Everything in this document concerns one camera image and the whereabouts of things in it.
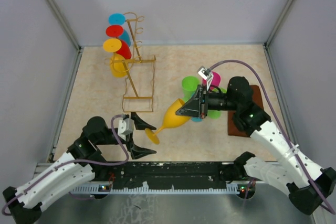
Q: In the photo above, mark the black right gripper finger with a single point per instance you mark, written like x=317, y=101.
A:
x=192, y=101
x=190, y=113

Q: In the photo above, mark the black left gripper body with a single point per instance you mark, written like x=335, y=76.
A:
x=129, y=141

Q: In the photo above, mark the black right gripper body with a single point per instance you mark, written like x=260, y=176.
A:
x=203, y=105

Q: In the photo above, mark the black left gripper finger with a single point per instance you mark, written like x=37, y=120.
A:
x=140, y=152
x=139, y=123

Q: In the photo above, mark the teal wine glass front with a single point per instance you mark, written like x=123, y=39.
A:
x=196, y=119

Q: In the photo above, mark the teal wine glass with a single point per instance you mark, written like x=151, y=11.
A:
x=196, y=119
x=119, y=23

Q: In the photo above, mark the green wine glass front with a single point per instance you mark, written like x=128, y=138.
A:
x=189, y=85

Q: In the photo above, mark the green wine glass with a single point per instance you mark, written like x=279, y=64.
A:
x=189, y=85
x=214, y=114

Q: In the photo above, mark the pink wine glass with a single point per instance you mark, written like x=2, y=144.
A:
x=216, y=80

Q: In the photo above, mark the orange wine glass front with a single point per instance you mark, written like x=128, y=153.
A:
x=170, y=120

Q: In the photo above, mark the orange wine glass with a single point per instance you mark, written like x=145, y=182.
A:
x=170, y=120
x=115, y=56

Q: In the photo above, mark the gold wire glass rack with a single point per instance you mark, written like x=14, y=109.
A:
x=139, y=82

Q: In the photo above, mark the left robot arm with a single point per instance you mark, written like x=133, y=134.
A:
x=82, y=162

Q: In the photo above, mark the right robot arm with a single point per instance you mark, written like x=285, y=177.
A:
x=305, y=182

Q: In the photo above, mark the red wine glass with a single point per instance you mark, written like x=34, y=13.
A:
x=129, y=54

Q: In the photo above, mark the teal wine glass rear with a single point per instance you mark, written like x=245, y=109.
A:
x=119, y=23

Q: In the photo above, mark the brown cloth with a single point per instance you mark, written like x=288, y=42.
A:
x=232, y=129

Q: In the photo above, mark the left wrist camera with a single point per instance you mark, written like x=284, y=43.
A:
x=125, y=126

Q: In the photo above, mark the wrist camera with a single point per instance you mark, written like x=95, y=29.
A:
x=206, y=75
x=125, y=126

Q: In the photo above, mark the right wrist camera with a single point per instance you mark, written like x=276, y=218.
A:
x=206, y=75

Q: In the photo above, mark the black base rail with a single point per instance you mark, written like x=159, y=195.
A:
x=177, y=175

